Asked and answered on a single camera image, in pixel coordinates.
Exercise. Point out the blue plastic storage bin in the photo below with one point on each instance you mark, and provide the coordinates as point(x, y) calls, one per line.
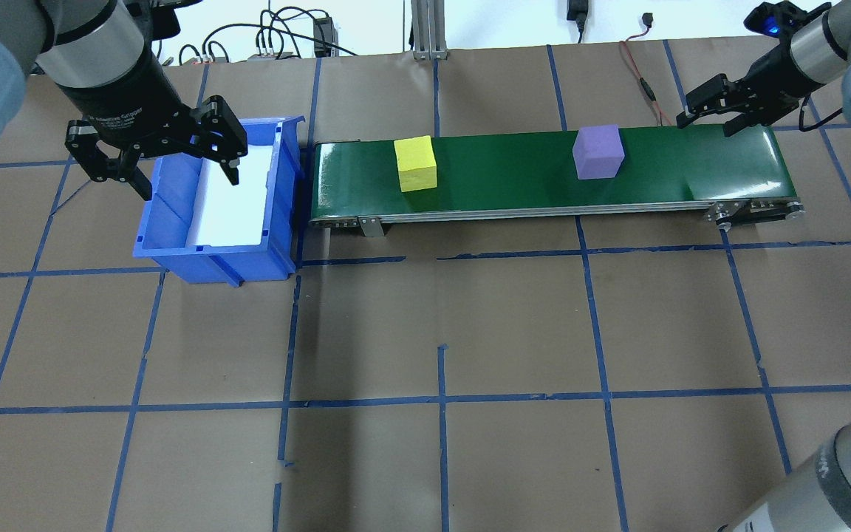
point(204, 267)

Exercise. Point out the green belt conveyor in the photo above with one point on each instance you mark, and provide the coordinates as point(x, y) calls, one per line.
point(507, 185)

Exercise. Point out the white foam bin liner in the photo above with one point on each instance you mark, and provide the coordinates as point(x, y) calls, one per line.
point(233, 210)

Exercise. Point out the yellow foam block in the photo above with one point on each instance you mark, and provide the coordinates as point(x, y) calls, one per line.
point(416, 166)

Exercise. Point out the thin black stick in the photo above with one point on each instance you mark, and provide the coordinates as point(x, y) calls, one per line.
point(71, 197)

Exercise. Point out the grey power strip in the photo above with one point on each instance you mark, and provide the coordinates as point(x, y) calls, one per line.
point(285, 56)

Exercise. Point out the black power adapter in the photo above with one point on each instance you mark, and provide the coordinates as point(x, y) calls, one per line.
point(323, 37)
point(578, 10)

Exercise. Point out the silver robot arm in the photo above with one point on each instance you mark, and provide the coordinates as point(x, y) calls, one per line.
point(86, 37)
point(817, 44)

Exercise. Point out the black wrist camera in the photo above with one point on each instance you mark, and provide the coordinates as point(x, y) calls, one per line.
point(156, 18)
point(773, 18)

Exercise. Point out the aluminium profile post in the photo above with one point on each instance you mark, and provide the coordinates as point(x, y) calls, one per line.
point(429, 29)

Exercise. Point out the purple foam block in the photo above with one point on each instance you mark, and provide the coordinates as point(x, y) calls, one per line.
point(597, 154)

